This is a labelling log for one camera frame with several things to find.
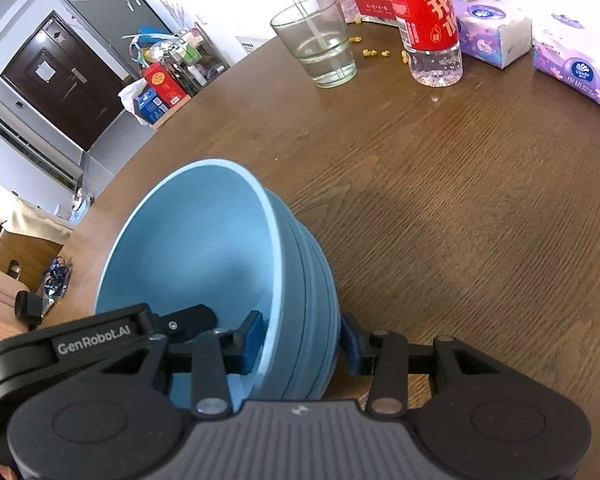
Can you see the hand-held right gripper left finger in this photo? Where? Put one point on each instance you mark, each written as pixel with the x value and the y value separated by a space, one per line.
pixel 254 340

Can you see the small purple tissue pack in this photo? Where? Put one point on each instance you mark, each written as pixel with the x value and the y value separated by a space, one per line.
pixel 485 35

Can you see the pile of bags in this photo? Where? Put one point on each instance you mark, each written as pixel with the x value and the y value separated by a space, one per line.
pixel 147 42

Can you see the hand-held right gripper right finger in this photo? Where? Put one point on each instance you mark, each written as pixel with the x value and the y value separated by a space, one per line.
pixel 349 345

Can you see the clear drinking glass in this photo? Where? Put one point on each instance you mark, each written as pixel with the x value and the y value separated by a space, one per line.
pixel 330 67

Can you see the blue box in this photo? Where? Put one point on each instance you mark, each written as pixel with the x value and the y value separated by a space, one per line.
pixel 150 105

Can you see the purple wall decoration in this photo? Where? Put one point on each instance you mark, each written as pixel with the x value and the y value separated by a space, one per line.
pixel 177 12

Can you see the clear stirring rod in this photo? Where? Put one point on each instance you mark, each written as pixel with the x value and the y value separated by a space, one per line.
pixel 315 30

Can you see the wooden chair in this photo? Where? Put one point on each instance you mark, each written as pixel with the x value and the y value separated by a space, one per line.
pixel 25 260

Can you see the white plastic bag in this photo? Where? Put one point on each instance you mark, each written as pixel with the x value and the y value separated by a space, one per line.
pixel 130 105

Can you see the large purple tissue pack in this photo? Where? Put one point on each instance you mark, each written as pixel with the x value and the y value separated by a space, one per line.
pixel 580 60

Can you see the small red box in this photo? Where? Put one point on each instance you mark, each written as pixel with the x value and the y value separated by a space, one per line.
pixel 375 7

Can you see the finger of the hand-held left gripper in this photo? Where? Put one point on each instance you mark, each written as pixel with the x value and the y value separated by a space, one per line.
pixel 195 317

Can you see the red label water bottle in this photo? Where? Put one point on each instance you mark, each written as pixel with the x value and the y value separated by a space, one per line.
pixel 425 5

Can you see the grey refrigerator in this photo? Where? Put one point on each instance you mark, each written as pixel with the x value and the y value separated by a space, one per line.
pixel 110 15

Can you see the metal storage rack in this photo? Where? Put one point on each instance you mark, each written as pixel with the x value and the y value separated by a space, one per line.
pixel 200 60

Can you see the dark brown door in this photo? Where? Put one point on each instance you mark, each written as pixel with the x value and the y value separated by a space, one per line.
pixel 55 80

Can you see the cardboard box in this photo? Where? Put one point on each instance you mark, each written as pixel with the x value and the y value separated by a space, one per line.
pixel 175 109

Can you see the scattered yellow crumbs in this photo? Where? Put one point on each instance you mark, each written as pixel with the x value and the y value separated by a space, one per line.
pixel 367 53

